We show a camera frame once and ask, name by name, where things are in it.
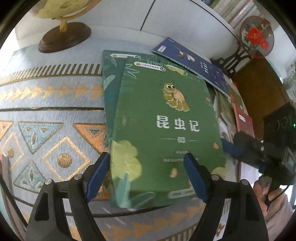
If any green insect book 03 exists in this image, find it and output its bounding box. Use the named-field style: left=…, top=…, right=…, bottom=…
left=110, top=57, right=226, bottom=208

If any green insect book underneath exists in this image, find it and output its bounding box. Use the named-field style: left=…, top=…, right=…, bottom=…
left=102, top=50, right=149, bottom=147

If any right hand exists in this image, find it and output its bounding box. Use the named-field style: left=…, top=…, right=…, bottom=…
left=253, top=176, right=293, bottom=240

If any red book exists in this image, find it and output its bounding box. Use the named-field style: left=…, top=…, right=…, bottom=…
left=233, top=103, right=255, bottom=138

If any illustrated book under pile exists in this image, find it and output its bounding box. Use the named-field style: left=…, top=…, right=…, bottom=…
left=215, top=84, right=243, bottom=142

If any brown wooden cabinet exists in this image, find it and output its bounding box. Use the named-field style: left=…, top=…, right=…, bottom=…
left=232, top=58, right=290, bottom=139

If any dark blue book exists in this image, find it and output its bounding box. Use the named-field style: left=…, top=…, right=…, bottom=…
left=153, top=37, right=230, bottom=97

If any patterned blue orange table mat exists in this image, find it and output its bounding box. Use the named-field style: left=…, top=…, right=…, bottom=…
left=1, top=39, right=204, bottom=240

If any red flower round fan ornament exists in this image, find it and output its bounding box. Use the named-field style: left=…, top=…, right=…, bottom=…
left=211, top=16, right=274, bottom=77

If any white bookshelf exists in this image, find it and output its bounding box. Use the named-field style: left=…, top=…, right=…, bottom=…
left=138, top=0, right=262, bottom=40

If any yellow globe wooden base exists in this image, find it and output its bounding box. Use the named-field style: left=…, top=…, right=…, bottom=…
left=31, top=0, right=100, bottom=53

